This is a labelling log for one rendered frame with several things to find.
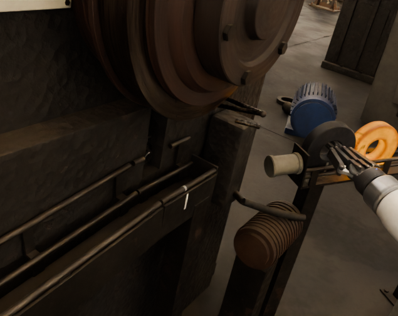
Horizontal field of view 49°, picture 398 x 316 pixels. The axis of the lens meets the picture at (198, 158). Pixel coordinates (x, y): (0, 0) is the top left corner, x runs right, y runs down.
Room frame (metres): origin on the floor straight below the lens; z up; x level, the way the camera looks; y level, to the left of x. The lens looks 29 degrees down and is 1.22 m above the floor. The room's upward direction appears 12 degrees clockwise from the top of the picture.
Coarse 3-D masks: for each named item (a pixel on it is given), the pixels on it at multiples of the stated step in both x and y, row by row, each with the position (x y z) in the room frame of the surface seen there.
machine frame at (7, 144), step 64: (0, 64) 0.58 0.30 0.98; (64, 64) 0.67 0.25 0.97; (0, 128) 0.57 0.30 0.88; (64, 128) 0.63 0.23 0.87; (128, 128) 0.74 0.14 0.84; (192, 128) 0.94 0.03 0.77; (0, 192) 0.51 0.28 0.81; (64, 192) 0.61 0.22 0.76; (128, 192) 0.76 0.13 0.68; (0, 256) 0.51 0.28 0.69
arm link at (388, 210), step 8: (392, 192) 0.85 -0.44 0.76; (384, 200) 0.85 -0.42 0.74; (392, 200) 0.83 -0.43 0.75; (384, 208) 0.83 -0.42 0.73; (392, 208) 0.82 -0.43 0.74; (384, 216) 0.82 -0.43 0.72; (392, 216) 0.80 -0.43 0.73; (384, 224) 0.82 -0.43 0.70; (392, 224) 0.79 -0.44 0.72; (392, 232) 0.79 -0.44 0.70
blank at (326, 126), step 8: (320, 128) 1.09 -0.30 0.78; (328, 128) 1.08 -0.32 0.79; (336, 128) 1.08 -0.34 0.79; (344, 128) 1.09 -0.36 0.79; (312, 136) 1.08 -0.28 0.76; (320, 136) 1.07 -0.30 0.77; (328, 136) 1.08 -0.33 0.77; (336, 136) 1.09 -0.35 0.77; (344, 136) 1.10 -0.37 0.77; (352, 136) 1.11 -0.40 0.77; (304, 144) 1.08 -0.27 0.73; (312, 144) 1.06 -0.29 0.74; (320, 144) 1.07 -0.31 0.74; (344, 144) 1.11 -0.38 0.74; (352, 144) 1.12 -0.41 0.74; (312, 152) 1.07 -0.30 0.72; (352, 152) 1.13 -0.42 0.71; (312, 160) 1.07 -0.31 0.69; (320, 160) 1.08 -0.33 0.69; (328, 160) 1.10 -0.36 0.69
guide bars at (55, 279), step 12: (192, 180) 0.81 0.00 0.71; (180, 192) 0.76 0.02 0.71; (156, 204) 0.70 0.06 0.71; (144, 216) 0.66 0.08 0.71; (120, 228) 0.62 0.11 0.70; (108, 240) 0.59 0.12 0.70; (96, 252) 0.56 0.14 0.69; (72, 264) 0.52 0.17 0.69; (60, 276) 0.49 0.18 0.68; (36, 288) 0.46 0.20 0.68; (48, 288) 0.47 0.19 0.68; (24, 300) 0.44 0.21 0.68; (12, 312) 0.42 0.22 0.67
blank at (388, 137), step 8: (360, 128) 1.16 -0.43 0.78; (368, 128) 1.15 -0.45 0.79; (376, 128) 1.15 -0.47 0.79; (384, 128) 1.16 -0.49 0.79; (392, 128) 1.17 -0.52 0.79; (360, 136) 1.14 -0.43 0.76; (368, 136) 1.14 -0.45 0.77; (376, 136) 1.15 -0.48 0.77; (384, 136) 1.16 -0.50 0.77; (392, 136) 1.18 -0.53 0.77; (360, 144) 1.13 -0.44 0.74; (368, 144) 1.14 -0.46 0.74; (384, 144) 1.18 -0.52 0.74; (392, 144) 1.18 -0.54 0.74; (360, 152) 1.14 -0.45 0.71; (376, 152) 1.19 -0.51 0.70; (384, 152) 1.18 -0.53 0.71; (392, 152) 1.19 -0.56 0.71
